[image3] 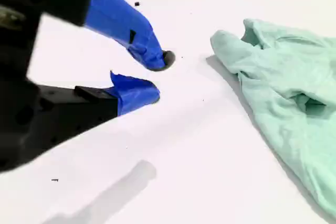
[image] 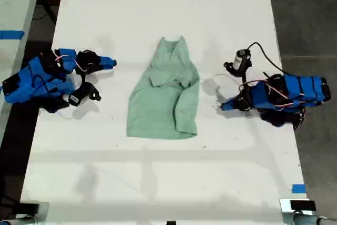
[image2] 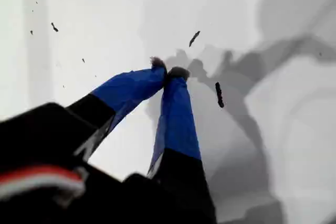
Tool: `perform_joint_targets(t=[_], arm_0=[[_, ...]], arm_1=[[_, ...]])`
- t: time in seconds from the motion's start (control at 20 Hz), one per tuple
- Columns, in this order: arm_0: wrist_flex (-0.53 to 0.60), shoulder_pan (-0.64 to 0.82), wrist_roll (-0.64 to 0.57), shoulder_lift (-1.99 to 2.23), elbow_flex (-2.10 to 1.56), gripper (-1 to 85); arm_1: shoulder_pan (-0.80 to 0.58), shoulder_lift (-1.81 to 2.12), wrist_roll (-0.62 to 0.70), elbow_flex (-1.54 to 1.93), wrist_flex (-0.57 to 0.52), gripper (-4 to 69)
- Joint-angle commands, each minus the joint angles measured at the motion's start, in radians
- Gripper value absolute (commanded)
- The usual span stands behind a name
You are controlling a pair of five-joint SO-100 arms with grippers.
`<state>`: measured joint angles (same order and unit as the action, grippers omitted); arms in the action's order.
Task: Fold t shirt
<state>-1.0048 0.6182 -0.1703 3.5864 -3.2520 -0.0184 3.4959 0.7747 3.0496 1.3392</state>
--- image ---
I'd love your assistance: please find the thin black floor cable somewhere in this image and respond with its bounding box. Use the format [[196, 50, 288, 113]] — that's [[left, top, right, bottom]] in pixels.
[[33, 0, 58, 24]]

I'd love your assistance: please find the white side table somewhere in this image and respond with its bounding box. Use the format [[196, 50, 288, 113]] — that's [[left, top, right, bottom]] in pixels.
[[0, 0, 45, 143]]

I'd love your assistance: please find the black camera cable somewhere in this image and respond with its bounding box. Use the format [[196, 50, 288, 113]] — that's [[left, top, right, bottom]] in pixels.
[[246, 42, 285, 75]]

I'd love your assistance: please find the pale green T-shirt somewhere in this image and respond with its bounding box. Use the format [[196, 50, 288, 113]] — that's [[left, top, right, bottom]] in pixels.
[[126, 35, 201, 140]]

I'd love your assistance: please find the short blue tape strip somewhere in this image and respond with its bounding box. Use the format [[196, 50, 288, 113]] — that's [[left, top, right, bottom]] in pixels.
[[291, 183, 307, 194]]

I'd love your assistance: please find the long blue tape strip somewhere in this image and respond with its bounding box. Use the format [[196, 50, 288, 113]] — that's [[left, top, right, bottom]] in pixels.
[[0, 30, 26, 40]]

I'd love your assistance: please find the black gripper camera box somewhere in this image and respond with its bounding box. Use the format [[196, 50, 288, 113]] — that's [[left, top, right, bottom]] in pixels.
[[67, 82, 102, 107], [223, 49, 253, 77]]

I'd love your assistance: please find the small black box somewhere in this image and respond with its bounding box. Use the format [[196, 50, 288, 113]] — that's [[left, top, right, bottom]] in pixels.
[[19, 202, 40, 214], [290, 200, 316, 211]]

